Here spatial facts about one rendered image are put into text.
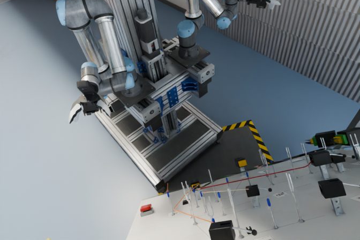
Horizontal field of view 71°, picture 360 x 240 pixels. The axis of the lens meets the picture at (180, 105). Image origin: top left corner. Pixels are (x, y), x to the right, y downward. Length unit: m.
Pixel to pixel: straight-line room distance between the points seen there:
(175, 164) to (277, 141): 1.10
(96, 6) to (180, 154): 1.56
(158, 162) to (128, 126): 0.56
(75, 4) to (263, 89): 2.45
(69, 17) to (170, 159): 1.56
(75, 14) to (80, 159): 1.94
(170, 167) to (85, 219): 0.91
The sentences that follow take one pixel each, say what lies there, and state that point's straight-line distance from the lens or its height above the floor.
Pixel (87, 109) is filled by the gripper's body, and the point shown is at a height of 1.55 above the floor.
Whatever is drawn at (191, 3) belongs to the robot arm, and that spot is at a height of 1.49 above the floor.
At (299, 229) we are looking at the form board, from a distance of 0.83.
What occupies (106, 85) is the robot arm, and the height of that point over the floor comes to 1.49.
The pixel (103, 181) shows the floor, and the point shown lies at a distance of 2.74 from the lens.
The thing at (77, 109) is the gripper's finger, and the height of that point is 1.59.
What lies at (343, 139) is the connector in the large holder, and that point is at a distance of 1.37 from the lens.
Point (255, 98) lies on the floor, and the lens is 3.12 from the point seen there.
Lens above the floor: 2.30
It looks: 49 degrees down
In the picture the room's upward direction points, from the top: 10 degrees counter-clockwise
